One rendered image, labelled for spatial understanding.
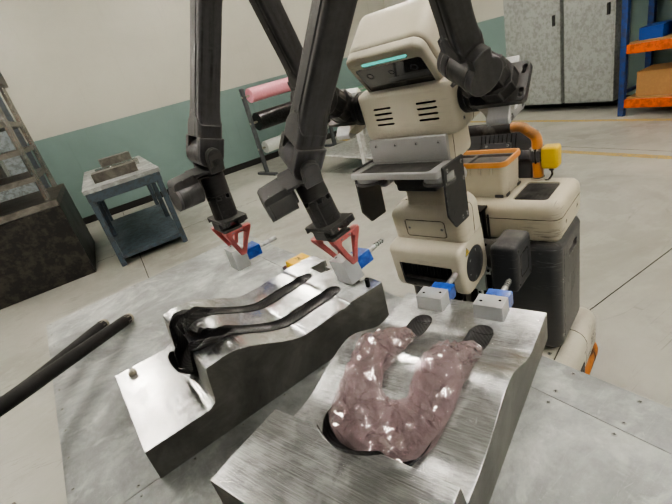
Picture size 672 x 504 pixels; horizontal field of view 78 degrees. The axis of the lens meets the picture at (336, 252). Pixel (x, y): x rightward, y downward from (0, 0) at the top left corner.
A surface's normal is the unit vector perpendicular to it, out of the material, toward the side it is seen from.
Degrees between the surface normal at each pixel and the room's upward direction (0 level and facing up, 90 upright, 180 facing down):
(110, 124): 90
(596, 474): 0
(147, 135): 90
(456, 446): 11
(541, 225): 90
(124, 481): 0
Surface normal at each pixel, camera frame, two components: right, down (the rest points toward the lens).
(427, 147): -0.62, 0.46
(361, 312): 0.59, 0.21
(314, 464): -0.24, -0.88
